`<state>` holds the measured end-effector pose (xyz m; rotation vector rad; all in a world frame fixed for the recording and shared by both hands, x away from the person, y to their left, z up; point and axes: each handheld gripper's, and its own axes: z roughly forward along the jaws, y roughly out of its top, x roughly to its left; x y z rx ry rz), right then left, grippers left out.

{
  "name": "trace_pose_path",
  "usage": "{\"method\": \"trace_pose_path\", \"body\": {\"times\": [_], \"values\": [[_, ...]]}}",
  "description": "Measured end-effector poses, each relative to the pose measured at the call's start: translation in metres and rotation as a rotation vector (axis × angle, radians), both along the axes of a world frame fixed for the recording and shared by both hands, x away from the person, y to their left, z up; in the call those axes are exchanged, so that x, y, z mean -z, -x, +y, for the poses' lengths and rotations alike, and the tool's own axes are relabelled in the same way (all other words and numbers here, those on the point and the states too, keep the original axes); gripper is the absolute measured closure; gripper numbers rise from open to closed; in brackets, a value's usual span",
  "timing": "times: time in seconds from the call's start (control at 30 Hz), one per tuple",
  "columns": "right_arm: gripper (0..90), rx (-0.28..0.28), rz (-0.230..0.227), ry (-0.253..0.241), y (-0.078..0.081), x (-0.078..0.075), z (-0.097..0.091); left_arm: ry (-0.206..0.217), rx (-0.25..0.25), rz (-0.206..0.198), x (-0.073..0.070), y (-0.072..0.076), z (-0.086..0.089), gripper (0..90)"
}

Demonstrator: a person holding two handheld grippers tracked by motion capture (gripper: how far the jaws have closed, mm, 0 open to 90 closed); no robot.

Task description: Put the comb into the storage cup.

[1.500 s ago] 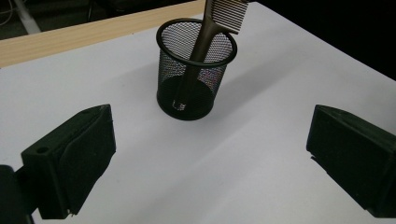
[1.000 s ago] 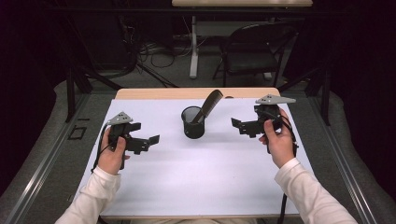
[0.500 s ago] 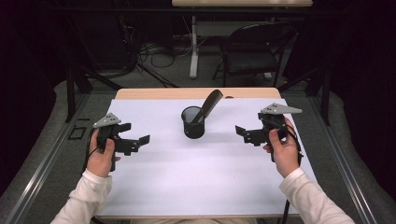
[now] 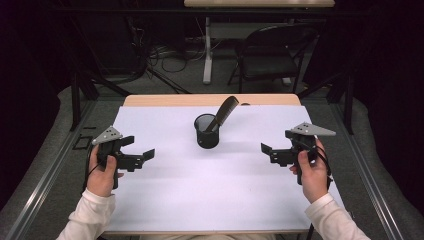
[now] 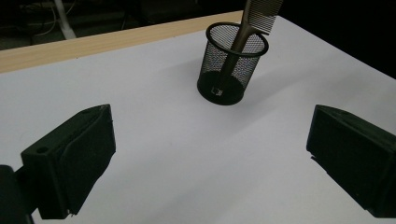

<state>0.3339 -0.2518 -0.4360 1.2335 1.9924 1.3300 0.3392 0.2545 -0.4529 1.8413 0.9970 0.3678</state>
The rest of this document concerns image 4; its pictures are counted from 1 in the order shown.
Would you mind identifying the tangle of floor cables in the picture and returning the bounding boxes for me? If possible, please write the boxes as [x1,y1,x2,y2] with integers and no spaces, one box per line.
[133,16,208,74]

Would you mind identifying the light wooden table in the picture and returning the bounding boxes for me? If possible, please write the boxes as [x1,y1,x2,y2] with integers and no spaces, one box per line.
[105,93,311,237]

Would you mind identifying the right hand-held gripper cable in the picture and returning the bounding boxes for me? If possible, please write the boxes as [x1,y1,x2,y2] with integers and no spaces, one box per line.
[313,134,334,191]

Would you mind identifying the black folding chair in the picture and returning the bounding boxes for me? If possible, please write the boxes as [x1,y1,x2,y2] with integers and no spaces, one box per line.
[227,23,318,94]

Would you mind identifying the black metal stand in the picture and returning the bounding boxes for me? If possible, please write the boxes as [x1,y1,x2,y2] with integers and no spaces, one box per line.
[298,66,356,136]
[68,66,133,133]

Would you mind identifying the hand-held gripper cable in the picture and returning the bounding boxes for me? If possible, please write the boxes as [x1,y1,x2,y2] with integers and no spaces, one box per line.
[81,146,101,194]
[313,134,334,191]

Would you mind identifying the left hand-held gripper cable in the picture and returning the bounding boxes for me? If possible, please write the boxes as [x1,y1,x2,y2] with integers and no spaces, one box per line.
[81,146,101,194]

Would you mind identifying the dark brown comb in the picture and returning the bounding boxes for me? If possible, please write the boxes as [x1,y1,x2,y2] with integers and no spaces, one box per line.
[204,95,240,133]

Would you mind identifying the black mesh pen holder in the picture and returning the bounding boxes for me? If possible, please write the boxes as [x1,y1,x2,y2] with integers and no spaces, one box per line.
[193,113,221,150]

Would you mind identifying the person's right hand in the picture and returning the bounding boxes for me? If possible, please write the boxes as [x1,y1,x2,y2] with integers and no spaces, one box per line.
[289,139,331,205]

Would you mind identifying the black metal crossbar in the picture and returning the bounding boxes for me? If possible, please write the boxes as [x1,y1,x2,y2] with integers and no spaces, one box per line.
[49,7,368,17]

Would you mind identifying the white table sheet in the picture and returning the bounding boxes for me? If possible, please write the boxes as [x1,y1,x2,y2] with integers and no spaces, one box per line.
[105,104,346,233]

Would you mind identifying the aluminium floor rail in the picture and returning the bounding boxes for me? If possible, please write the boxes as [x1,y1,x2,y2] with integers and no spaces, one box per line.
[4,99,98,240]
[328,99,406,240]

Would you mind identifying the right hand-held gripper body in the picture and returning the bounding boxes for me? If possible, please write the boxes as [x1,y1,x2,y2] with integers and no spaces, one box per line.
[270,122,337,186]

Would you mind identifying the person's left hand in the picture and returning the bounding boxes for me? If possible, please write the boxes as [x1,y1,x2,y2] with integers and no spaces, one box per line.
[85,145,125,198]

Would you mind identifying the white-legged desk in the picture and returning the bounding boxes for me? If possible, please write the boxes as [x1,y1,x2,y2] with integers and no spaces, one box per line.
[183,0,336,85]

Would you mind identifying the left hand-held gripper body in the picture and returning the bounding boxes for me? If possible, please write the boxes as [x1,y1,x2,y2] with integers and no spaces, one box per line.
[91,125,145,190]

